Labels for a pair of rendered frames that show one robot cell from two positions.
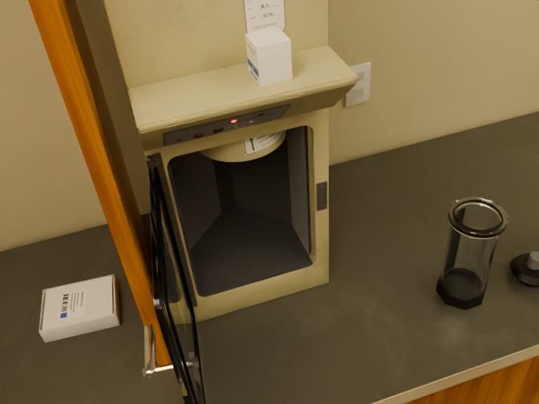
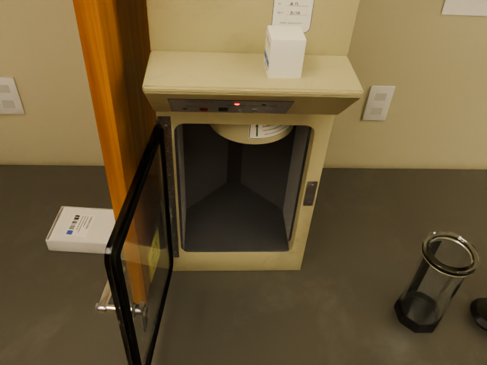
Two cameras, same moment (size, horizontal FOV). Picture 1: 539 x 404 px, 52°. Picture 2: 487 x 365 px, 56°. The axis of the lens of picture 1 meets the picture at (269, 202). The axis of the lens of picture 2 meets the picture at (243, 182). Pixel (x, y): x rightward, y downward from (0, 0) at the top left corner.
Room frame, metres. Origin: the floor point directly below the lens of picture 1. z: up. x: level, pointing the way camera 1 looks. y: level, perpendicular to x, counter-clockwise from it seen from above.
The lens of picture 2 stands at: (0.11, -0.07, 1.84)
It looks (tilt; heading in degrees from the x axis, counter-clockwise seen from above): 41 degrees down; 9
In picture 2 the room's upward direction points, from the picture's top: 4 degrees clockwise
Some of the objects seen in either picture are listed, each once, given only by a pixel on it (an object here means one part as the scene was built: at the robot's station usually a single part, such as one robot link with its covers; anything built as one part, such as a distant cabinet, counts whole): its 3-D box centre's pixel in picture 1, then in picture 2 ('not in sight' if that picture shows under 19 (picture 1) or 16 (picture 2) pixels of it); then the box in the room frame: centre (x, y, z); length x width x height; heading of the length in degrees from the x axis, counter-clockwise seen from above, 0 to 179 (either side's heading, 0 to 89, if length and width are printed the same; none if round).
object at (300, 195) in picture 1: (233, 180); (238, 158); (0.90, 0.07, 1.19); 0.26 x 0.24 x 0.35; 105
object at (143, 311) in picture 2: (193, 369); (141, 317); (0.47, 0.14, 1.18); 0.02 x 0.02 x 0.06; 7
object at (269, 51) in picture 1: (269, 56); (283, 51); (0.74, -0.02, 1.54); 0.05 x 0.05 x 0.06; 16
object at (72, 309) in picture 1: (80, 307); (86, 229); (0.80, 0.43, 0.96); 0.16 x 0.12 x 0.04; 100
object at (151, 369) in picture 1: (160, 349); (119, 290); (0.50, 0.18, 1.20); 0.10 x 0.05 x 0.03; 7
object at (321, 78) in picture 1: (245, 111); (251, 98); (0.73, 0.02, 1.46); 0.32 x 0.11 x 0.10; 105
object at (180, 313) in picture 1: (178, 312); (148, 261); (0.58, 0.16, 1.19); 0.30 x 0.01 x 0.40; 7
